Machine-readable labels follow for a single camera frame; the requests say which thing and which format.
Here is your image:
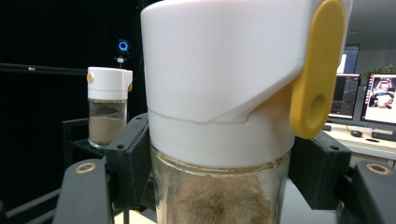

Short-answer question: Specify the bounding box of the black metal rack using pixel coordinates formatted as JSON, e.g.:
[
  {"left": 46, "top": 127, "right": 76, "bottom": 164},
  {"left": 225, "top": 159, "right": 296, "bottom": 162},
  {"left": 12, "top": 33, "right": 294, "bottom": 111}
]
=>
[{"left": 0, "top": 62, "right": 149, "bottom": 224}]

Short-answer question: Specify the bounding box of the computer monitor dark screen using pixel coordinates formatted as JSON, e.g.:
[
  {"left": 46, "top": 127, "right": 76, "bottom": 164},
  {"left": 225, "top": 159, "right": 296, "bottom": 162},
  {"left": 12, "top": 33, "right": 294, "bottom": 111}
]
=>
[{"left": 328, "top": 72, "right": 361, "bottom": 121}]

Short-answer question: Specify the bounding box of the computer monitor bright screen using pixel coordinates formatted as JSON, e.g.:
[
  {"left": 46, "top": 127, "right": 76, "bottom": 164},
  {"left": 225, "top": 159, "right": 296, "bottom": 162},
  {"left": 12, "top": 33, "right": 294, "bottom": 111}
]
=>
[{"left": 360, "top": 72, "right": 396, "bottom": 126}]

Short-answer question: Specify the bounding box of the webcam with blue ring light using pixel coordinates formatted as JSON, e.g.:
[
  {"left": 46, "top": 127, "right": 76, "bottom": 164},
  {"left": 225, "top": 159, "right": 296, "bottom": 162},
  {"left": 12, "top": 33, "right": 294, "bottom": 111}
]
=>
[{"left": 113, "top": 38, "right": 135, "bottom": 68}]

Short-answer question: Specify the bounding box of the glass spice jar grey powder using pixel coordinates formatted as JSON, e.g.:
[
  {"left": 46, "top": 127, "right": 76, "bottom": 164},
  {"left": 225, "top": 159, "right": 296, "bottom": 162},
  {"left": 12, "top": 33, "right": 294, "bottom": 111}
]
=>
[{"left": 86, "top": 65, "right": 134, "bottom": 149}]

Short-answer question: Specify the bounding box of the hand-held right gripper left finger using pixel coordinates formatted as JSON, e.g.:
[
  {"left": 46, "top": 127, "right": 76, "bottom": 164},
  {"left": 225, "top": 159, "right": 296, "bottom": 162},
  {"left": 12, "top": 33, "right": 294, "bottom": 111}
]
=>
[{"left": 105, "top": 112, "right": 154, "bottom": 209}]

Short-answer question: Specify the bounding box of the black keyboard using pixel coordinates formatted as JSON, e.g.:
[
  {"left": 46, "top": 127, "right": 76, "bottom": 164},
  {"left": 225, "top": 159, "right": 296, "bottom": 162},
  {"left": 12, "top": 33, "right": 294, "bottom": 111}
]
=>
[{"left": 371, "top": 130, "right": 396, "bottom": 142}]

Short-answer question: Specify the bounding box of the white office desk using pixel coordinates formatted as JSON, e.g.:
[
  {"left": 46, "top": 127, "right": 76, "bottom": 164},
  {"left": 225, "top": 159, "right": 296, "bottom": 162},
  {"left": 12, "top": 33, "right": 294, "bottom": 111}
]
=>
[{"left": 322, "top": 122, "right": 396, "bottom": 161}]

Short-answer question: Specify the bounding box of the glass spice jar brown powder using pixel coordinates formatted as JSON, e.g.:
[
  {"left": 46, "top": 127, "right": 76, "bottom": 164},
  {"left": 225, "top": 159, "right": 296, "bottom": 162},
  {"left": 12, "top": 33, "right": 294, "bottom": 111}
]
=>
[{"left": 139, "top": 0, "right": 354, "bottom": 224}]

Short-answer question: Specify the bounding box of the blue screen computer monitor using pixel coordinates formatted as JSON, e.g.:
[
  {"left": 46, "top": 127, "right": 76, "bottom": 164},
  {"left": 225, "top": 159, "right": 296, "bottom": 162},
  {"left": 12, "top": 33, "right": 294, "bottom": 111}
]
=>
[{"left": 336, "top": 46, "right": 360, "bottom": 75}]

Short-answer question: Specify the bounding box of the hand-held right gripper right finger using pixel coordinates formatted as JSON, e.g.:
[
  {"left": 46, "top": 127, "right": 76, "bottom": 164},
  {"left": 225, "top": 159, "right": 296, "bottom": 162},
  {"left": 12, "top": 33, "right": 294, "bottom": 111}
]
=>
[{"left": 287, "top": 130, "right": 353, "bottom": 211}]

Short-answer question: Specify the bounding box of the green plant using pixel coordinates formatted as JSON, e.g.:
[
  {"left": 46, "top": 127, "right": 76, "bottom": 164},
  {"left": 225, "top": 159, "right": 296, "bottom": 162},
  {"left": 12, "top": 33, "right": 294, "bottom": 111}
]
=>
[{"left": 361, "top": 63, "right": 396, "bottom": 82}]

